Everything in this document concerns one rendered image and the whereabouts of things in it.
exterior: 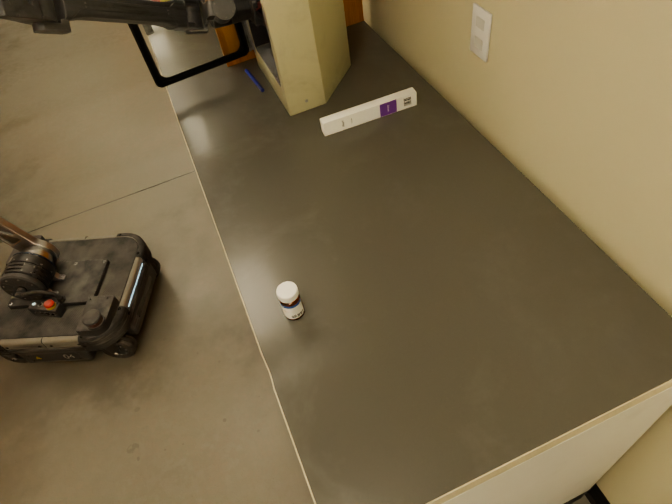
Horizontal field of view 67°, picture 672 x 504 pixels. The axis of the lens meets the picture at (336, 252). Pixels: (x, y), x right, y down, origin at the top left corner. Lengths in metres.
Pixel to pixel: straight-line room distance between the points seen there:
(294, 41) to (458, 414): 0.97
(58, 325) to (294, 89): 1.34
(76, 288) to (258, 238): 1.26
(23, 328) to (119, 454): 0.63
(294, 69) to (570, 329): 0.92
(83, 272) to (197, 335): 0.53
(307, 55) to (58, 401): 1.68
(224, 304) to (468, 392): 1.53
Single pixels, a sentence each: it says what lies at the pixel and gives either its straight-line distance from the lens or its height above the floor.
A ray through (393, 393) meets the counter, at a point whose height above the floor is 0.94.
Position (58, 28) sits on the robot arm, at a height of 1.35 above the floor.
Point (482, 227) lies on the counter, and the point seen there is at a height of 0.94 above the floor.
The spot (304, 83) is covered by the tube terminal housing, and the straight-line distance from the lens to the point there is 1.45.
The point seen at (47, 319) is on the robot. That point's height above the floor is 0.24.
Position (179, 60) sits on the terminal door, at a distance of 1.66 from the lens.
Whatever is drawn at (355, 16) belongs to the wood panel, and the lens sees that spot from 1.87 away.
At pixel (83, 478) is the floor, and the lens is 2.18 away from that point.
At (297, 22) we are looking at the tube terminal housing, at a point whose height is 1.19.
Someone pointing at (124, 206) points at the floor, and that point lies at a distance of 2.95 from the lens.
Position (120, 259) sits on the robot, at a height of 0.24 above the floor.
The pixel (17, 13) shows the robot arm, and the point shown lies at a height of 1.41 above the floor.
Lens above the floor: 1.78
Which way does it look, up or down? 50 degrees down
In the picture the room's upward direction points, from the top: 12 degrees counter-clockwise
